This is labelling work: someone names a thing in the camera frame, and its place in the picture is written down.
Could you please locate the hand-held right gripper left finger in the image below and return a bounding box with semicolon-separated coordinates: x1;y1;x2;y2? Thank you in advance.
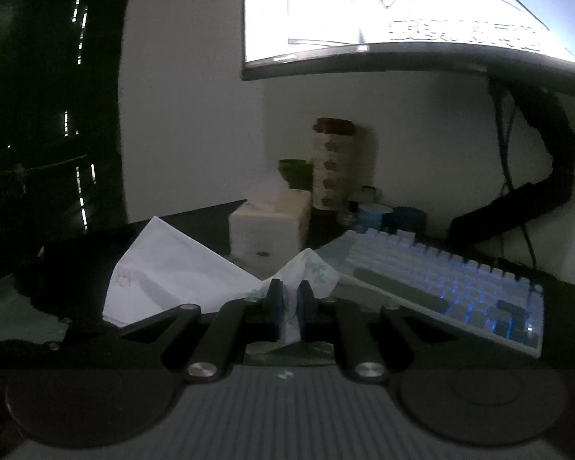
48;279;286;384

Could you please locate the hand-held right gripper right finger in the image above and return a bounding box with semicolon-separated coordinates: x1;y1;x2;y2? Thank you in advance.
297;280;461;384

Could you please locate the white tissue box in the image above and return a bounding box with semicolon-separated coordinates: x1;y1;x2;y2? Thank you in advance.
227;179;314;270

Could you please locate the white tissue with green print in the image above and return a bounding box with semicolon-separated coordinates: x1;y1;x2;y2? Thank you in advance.
102;217;341;348

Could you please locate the dark round container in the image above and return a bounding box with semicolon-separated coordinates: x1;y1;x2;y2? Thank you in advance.
382;206;427;237

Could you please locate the white backlit keyboard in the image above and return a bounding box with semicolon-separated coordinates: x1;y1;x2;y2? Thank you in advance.
316;227;546;359

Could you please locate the green cup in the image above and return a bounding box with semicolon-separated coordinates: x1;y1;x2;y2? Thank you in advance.
278;158;314;192

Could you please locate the patterned canister with brown lid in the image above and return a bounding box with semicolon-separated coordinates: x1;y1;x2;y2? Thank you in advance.
311;117;358;212

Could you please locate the dark window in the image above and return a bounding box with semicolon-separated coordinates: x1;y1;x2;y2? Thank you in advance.
0;0;136;293

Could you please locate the black monitor cable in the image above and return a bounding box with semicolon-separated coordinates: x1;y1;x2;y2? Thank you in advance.
493;84;540;270

